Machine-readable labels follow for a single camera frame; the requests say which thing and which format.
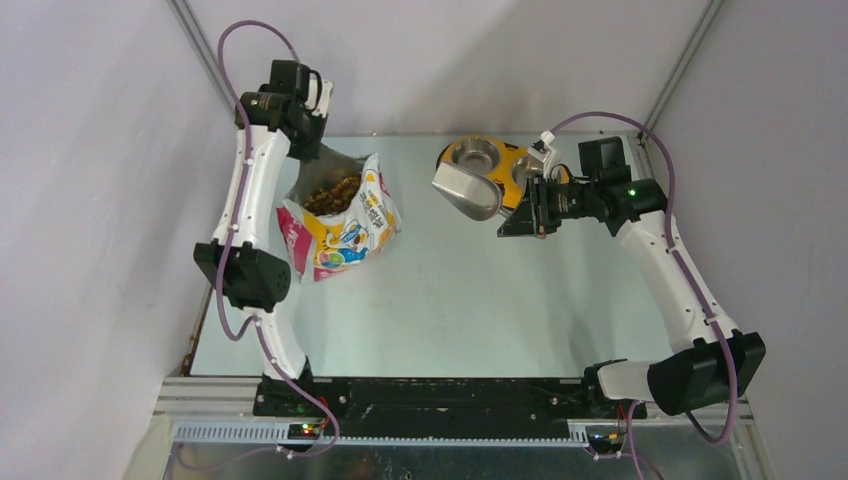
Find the pet food kibble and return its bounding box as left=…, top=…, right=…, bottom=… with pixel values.
left=303, top=175, right=361, bottom=216

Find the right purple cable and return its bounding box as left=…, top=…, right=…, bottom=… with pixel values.
left=549, top=111, right=740, bottom=480

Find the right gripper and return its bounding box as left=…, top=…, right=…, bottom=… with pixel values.
left=498, top=174, right=599, bottom=237

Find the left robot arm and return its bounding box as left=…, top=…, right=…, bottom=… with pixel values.
left=193, top=60, right=333, bottom=417

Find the yellow double pet bowl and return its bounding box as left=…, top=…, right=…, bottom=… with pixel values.
left=436, top=135, right=572, bottom=214

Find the pet food bag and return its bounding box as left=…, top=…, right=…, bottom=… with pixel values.
left=276, top=145, right=402, bottom=284

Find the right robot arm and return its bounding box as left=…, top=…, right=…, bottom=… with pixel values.
left=498, top=131, right=766, bottom=418

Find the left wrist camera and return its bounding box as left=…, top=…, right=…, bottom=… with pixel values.
left=305, top=76, right=334, bottom=119

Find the metal food scoop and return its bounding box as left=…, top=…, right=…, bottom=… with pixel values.
left=431, top=162, right=508, bottom=221

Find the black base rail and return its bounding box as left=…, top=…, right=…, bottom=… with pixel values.
left=253, top=376, right=630, bottom=440

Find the purple cable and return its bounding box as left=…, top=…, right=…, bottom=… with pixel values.
left=549, top=111, right=740, bottom=480
left=211, top=19, right=342, bottom=473

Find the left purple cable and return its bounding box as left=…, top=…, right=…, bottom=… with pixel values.
left=211, top=19, right=342, bottom=473

